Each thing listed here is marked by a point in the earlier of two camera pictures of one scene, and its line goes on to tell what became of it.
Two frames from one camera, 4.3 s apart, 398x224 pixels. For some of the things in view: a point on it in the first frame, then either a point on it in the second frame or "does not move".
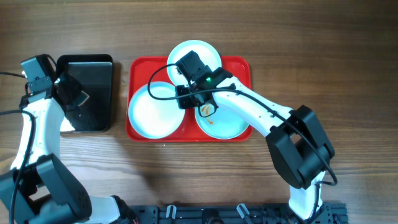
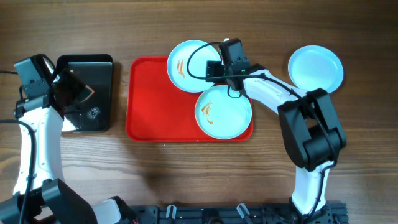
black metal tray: (93, 73) does not move
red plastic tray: (142, 70) does not move
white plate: (224, 124) does not move
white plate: (207, 53) does not move
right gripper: (185, 97) -> (214, 70)
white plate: (155, 119) -> (312, 67)
